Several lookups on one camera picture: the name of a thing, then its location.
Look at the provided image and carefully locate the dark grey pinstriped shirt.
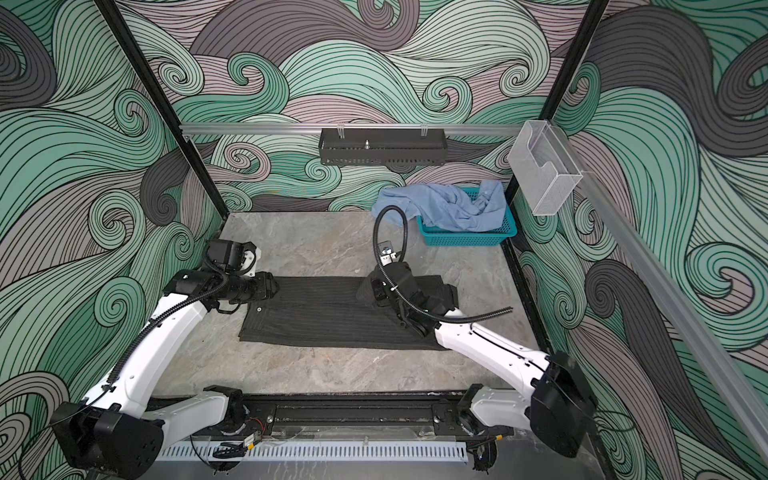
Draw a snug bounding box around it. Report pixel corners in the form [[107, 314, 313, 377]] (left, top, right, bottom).
[[238, 275, 444, 351]]

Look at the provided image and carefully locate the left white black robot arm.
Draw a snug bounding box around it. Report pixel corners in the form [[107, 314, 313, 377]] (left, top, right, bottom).
[[49, 240, 279, 479]]

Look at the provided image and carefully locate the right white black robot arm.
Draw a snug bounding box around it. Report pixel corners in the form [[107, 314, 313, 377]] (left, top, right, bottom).
[[371, 206, 598, 458]]

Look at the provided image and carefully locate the light blue shirt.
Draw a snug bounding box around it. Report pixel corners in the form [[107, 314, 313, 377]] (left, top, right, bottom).
[[371, 180, 507, 232]]

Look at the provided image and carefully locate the teal plastic basket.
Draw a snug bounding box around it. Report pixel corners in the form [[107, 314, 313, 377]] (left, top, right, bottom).
[[417, 184, 517, 247]]

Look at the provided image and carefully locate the black perforated metal tray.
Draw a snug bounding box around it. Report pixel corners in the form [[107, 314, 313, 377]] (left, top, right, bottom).
[[318, 129, 448, 169]]

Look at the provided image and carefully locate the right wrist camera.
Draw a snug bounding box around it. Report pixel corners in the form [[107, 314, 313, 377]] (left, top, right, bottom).
[[377, 240, 399, 266]]

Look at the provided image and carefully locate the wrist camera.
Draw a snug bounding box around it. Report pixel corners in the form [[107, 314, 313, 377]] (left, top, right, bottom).
[[377, 240, 399, 266], [238, 242, 260, 275]]

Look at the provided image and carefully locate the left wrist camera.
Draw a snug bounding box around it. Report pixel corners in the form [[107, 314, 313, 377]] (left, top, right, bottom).
[[238, 242, 260, 275]]

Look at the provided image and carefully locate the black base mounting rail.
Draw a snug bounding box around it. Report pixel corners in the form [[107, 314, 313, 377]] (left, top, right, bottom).
[[143, 392, 592, 438]]

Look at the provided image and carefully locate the white slotted cable duct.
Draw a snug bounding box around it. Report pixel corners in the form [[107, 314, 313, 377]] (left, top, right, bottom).
[[155, 441, 469, 463]]

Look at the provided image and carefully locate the aluminium horizontal rail back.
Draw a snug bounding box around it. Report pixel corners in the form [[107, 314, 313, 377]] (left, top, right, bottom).
[[180, 122, 522, 137]]

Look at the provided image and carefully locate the black corner post left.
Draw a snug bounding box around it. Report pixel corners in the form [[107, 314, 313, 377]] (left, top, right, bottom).
[[94, 0, 230, 220]]

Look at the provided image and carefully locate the black corner post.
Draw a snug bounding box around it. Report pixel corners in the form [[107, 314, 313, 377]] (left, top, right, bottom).
[[94, 0, 230, 220], [507, 1, 609, 198]]

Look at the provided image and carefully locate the black corner post right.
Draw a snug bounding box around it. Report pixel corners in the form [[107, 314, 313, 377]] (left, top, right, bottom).
[[507, 1, 609, 198]]

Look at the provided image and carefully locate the aluminium rail right wall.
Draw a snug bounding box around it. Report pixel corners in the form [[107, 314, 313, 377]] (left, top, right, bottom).
[[545, 122, 767, 460]]

